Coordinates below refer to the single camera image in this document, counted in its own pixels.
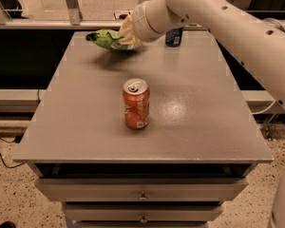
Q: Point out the green rice chip bag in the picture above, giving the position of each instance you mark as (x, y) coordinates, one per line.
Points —
(108, 39)

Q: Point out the black shoe tip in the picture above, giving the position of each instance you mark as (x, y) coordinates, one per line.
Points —
(7, 224)

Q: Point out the grey drawer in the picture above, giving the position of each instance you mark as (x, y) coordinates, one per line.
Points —
(142, 212)
(84, 190)

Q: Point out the orange soda can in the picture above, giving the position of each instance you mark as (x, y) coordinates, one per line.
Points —
(136, 94)

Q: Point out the metal railing frame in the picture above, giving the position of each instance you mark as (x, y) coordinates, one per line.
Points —
(53, 15)

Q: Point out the grey drawer cabinet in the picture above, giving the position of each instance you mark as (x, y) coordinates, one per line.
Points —
(157, 137)

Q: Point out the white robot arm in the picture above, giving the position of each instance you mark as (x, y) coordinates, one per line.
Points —
(260, 48)

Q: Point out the blue pepsi can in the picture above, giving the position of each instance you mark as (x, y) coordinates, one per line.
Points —
(173, 37)

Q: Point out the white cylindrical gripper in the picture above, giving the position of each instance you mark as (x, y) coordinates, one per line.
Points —
(141, 23)

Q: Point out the top grey drawer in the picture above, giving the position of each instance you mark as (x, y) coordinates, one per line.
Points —
(84, 190)

